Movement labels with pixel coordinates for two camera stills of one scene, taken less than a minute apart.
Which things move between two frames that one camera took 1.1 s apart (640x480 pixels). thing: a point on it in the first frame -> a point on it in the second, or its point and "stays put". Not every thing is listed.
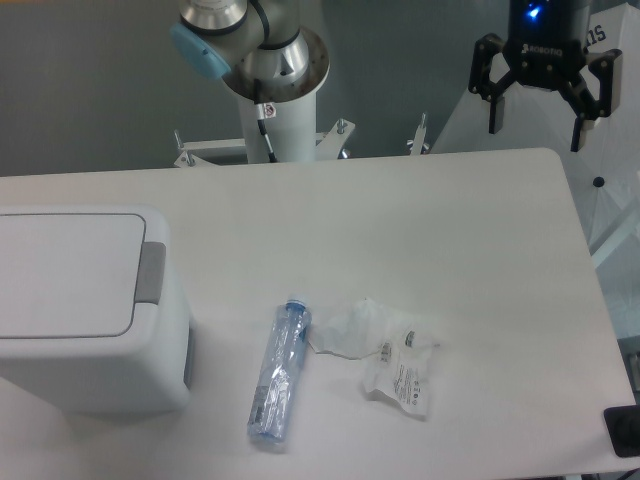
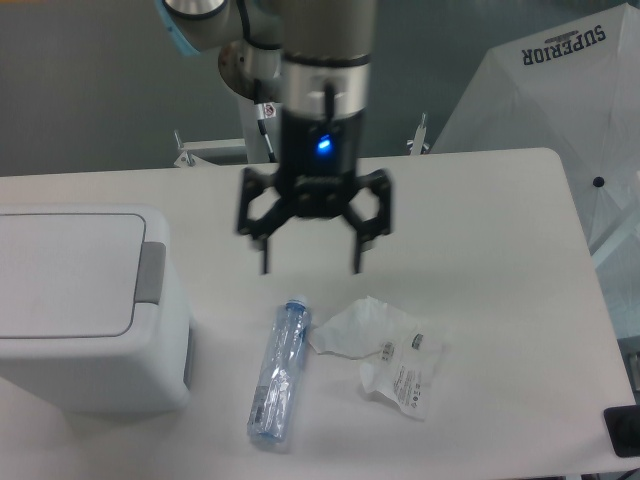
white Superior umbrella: [605, 173] stays put
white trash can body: [144, 371] stays put
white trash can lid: [71, 275] stays put
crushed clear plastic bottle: [273, 396] stays put
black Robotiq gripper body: [545, 45] -> [319, 154]
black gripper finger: [483, 84] -> [271, 220]
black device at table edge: [623, 423] stays put
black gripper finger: [608, 67] -> [379, 181]
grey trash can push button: [151, 271] stays put
